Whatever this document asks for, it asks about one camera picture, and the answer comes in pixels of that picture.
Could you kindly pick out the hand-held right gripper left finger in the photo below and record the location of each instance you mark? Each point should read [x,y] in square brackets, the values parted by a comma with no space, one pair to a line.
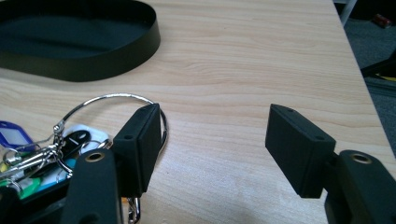
[140,149]

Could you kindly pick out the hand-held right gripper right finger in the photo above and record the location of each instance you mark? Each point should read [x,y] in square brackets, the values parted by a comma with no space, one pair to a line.
[295,149]

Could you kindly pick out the white key tag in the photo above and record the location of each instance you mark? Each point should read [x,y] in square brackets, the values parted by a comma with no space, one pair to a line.
[97,134]

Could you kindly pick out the black oval key fob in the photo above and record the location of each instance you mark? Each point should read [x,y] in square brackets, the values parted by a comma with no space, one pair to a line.
[74,139]

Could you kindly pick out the cyan key tag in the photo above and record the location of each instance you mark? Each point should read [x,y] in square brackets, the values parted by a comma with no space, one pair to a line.
[53,181]

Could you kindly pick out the green key tag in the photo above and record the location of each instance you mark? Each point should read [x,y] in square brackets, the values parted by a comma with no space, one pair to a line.
[30,188]

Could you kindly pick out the black stand base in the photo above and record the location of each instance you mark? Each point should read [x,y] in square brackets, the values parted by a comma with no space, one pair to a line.
[381,67]

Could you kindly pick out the black oval tray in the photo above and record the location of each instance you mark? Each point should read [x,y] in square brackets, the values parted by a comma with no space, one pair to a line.
[77,40]

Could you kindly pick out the blue key tag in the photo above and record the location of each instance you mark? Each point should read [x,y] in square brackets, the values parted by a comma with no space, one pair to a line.
[12,134]

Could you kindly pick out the yellow key tag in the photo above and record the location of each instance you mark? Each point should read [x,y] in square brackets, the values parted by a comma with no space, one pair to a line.
[2,167]

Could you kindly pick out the white metal stand leg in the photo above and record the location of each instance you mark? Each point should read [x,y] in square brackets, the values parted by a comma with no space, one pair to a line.
[349,11]

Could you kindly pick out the small red object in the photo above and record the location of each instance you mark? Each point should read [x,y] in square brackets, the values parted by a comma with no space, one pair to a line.
[381,20]

